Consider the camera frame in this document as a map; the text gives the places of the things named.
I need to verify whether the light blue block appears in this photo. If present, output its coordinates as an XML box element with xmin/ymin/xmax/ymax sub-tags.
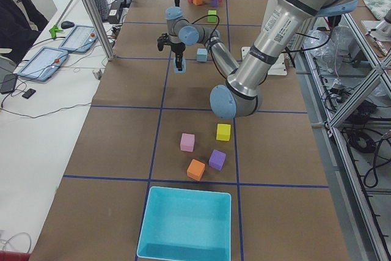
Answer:
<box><xmin>196</xmin><ymin>48</ymin><xmax>208</xmax><ymax>62</ymax></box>
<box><xmin>174</xmin><ymin>59</ymin><xmax>186</xmax><ymax>74</ymax></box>

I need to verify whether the right purple foam block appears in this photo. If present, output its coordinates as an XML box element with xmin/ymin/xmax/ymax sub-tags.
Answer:
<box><xmin>210</xmin><ymin>0</ymin><xmax>219</xmax><ymax>7</ymax></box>

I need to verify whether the purple foam block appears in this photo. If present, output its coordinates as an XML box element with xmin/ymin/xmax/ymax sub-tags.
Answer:
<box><xmin>208</xmin><ymin>149</ymin><xmax>226</xmax><ymax>171</ymax></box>
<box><xmin>210</xmin><ymin>0</ymin><xmax>219</xmax><ymax>7</ymax></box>

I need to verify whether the green foam block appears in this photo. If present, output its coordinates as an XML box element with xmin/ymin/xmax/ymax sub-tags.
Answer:
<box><xmin>207</xmin><ymin>10</ymin><xmax>217</xmax><ymax>23</ymax></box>

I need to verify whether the black keyboard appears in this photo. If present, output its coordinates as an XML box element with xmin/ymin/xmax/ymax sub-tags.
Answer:
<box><xmin>93</xmin><ymin>0</ymin><xmax>109</xmax><ymax>22</ymax></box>

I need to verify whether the light pink foam block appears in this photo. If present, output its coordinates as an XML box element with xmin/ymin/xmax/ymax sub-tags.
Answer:
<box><xmin>180</xmin><ymin>133</ymin><xmax>196</xmax><ymax>152</ymax></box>

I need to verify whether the yellow foam block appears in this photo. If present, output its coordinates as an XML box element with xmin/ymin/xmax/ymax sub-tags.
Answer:
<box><xmin>216</xmin><ymin>123</ymin><xmax>232</xmax><ymax>142</ymax></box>

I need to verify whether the far teach pendant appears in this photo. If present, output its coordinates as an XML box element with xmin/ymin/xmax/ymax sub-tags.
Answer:
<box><xmin>59</xmin><ymin>25</ymin><xmax>97</xmax><ymax>53</ymax></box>

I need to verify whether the teach pendant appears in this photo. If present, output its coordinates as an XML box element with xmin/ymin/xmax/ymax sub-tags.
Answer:
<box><xmin>17</xmin><ymin>46</ymin><xmax>68</xmax><ymax>82</ymax></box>
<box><xmin>59</xmin><ymin>25</ymin><xmax>97</xmax><ymax>53</ymax></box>

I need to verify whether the left purple foam block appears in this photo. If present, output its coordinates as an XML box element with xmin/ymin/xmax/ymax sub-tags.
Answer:
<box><xmin>208</xmin><ymin>149</ymin><xmax>226</xmax><ymax>171</ymax></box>

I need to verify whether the left orange foam block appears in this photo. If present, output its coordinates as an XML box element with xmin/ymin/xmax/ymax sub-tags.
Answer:
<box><xmin>186</xmin><ymin>159</ymin><xmax>205</xmax><ymax>181</ymax></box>

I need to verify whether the black computer mouse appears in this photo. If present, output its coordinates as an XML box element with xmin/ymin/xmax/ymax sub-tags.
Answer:
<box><xmin>60</xmin><ymin>21</ymin><xmax>75</xmax><ymax>29</ymax></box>

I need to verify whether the green plastic clamp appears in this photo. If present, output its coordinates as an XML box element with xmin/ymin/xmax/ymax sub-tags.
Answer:
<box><xmin>49</xmin><ymin>24</ymin><xmax>64</xmax><ymax>39</ymax></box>

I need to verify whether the near teach pendant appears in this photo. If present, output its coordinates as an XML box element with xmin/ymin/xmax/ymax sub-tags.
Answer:
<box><xmin>17</xmin><ymin>46</ymin><xmax>68</xmax><ymax>82</ymax></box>

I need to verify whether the black smartphone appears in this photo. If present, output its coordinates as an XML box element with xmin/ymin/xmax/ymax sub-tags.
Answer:
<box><xmin>22</xmin><ymin>89</ymin><xmax>36</xmax><ymax>99</ymax></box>

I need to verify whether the seated person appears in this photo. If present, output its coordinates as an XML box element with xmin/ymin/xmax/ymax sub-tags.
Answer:
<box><xmin>1</xmin><ymin>0</ymin><xmax>48</xmax><ymax>64</ymax></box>

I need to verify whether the cyan plastic bin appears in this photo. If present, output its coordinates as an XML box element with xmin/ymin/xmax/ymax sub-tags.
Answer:
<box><xmin>137</xmin><ymin>186</ymin><xmax>232</xmax><ymax>260</ymax></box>

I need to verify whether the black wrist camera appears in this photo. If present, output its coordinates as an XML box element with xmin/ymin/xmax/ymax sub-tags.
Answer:
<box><xmin>157</xmin><ymin>33</ymin><xmax>170</xmax><ymax>51</ymax></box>

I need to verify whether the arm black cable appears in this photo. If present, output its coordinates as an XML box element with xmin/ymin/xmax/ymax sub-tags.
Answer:
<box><xmin>191</xmin><ymin>13</ymin><xmax>230</xmax><ymax>78</ymax></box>

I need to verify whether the aluminium frame post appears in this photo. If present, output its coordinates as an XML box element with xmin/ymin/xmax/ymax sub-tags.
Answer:
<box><xmin>81</xmin><ymin>0</ymin><xmax>114</xmax><ymax>61</ymax></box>

